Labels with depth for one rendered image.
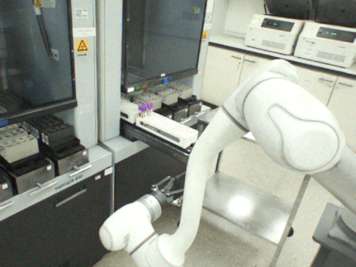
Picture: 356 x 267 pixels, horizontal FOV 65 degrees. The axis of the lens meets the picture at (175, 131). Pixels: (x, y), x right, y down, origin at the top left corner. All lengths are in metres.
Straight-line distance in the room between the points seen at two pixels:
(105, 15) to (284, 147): 0.90
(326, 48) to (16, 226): 2.99
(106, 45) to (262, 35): 2.48
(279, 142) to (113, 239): 0.56
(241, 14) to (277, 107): 3.76
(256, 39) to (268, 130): 3.00
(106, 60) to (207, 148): 0.66
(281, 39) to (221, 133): 2.73
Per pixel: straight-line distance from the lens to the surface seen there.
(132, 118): 1.38
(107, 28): 1.22
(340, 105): 3.35
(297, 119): 0.52
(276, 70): 0.70
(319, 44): 3.31
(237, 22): 4.29
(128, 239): 0.89
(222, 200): 1.83
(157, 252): 0.87
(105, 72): 1.25
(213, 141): 0.74
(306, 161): 0.53
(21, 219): 1.19
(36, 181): 1.13
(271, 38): 3.44
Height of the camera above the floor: 1.42
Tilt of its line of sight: 27 degrees down
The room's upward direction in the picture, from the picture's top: 7 degrees clockwise
